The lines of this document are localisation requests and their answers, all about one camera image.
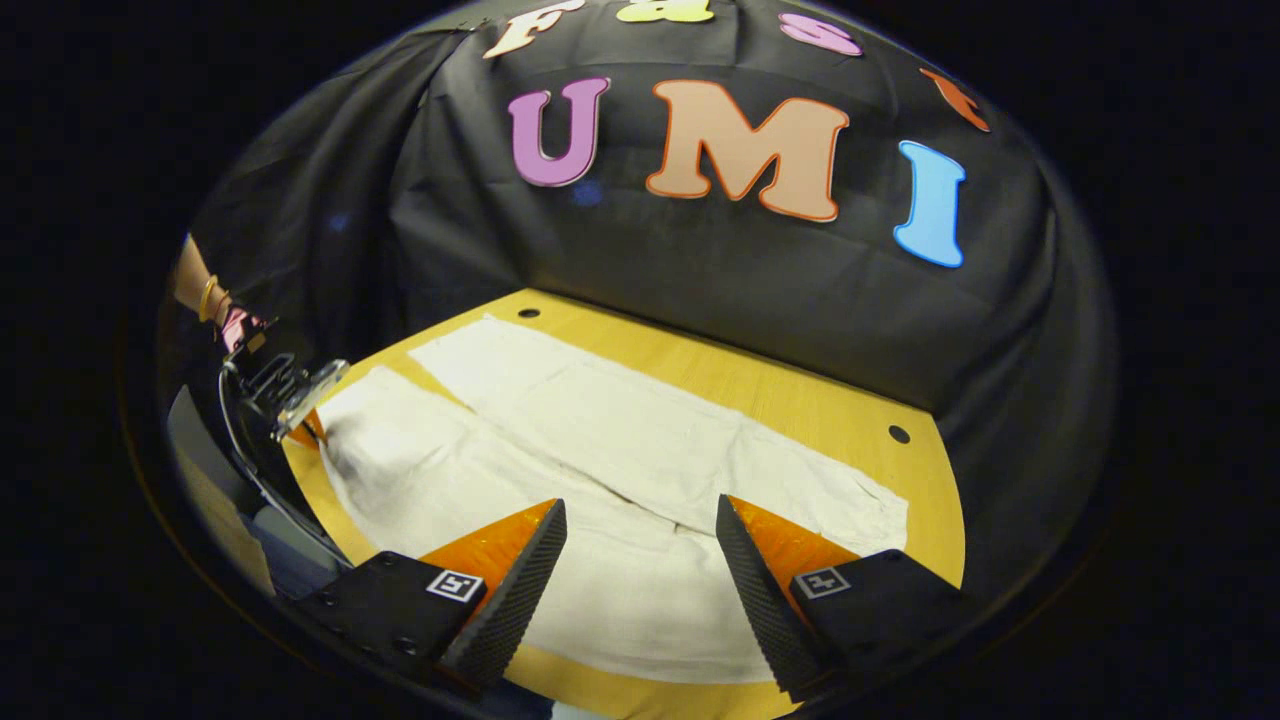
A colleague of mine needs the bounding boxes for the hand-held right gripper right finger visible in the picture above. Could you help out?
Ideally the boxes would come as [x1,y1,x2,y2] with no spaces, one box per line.
[715,493,969,704]

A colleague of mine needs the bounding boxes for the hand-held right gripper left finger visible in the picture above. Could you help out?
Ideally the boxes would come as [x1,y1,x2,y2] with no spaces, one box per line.
[298,498,569,691]

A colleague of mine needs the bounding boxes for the white jeans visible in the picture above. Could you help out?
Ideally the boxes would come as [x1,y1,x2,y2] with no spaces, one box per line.
[315,313,911,686]

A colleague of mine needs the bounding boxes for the person's grey blue clothing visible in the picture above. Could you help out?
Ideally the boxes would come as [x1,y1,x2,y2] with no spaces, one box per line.
[250,503,353,601]

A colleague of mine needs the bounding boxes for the black backdrop cloth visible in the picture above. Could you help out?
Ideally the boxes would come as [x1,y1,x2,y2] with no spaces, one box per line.
[160,0,1119,611]

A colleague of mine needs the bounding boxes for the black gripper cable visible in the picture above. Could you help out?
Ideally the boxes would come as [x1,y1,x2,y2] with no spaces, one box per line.
[217,364,353,573]

